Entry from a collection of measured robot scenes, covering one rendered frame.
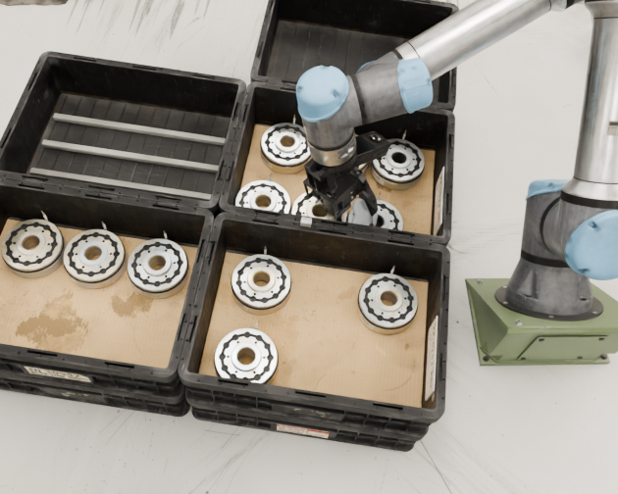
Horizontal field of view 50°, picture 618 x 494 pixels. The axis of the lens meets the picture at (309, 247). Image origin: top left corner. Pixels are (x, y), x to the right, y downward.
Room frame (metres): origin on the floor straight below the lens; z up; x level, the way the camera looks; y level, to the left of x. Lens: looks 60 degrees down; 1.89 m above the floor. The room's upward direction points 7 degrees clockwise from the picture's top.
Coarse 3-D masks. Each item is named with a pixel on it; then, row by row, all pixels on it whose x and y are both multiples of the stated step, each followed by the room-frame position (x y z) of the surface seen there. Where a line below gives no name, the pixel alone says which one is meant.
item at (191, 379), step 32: (256, 224) 0.58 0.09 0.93; (288, 224) 0.59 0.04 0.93; (448, 256) 0.57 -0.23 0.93; (448, 288) 0.51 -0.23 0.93; (192, 320) 0.39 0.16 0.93; (192, 384) 0.30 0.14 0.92; (224, 384) 0.30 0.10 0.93; (256, 384) 0.31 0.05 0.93; (384, 416) 0.29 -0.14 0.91; (416, 416) 0.29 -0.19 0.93
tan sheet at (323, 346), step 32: (224, 288) 0.50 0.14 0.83; (320, 288) 0.53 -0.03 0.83; (352, 288) 0.53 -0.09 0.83; (416, 288) 0.55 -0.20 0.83; (224, 320) 0.44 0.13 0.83; (256, 320) 0.45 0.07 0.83; (288, 320) 0.46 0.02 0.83; (320, 320) 0.47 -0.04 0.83; (352, 320) 0.47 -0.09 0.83; (416, 320) 0.49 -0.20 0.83; (288, 352) 0.40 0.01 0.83; (320, 352) 0.41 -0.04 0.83; (352, 352) 0.42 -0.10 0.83; (384, 352) 0.42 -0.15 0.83; (416, 352) 0.43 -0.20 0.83; (288, 384) 0.35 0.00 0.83; (320, 384) 0.35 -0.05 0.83; (352, 384) 0.36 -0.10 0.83; (384, 384) 0.37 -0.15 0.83; (416, 384) 0.37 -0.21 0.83
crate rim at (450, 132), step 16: (240, 112) 0.82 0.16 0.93; (416, 112) 0.88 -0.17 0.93; (432, 112) 0.88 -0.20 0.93; (448, 112) 0.88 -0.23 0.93; (240, 128) 0.78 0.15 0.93; (448, 128) 0.84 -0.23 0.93; (240, 144) 0.74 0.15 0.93; (448, 144) 0.80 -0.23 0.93; (448, 160) 0.77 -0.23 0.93; (448, 176) 0.73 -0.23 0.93; (224, 192) 0.63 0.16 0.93; (448, 192) 0.70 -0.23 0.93; (224, 208) 0.60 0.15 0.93; (240, 208) 0.61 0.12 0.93; (448, 208) 0.66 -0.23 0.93; (320, 224) 0.60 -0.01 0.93; (336, 224) 0.60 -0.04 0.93; (352, 224) 0.60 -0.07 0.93; (448, 224) 0.63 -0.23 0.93; (432, 240) 0.59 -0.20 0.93; (448, 240) 0.60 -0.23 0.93
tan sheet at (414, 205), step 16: (256, 128) 0.86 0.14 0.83; (256, 144) 0.82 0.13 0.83; (256, 160) 0.79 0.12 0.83; (432, 160) 0.84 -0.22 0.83; (256, 176) 0.75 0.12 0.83; (272, 176) 0.75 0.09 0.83; (288, 176) 0.76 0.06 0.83; (304, 176) 0.76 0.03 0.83; (368, 176) 0.78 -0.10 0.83; (432, 176) 0.80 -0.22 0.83; (288, 192) 0.72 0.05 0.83; (304, 192) 0.72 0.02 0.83; (384, 192) 0.75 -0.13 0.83; (400, 192) 0.75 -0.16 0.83; (416, 192) 0.76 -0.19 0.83; (432, 192) 0.76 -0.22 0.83; (400, 208) 0.72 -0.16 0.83; (416, 208) 0.72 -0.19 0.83; (416, 224) 0.68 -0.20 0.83
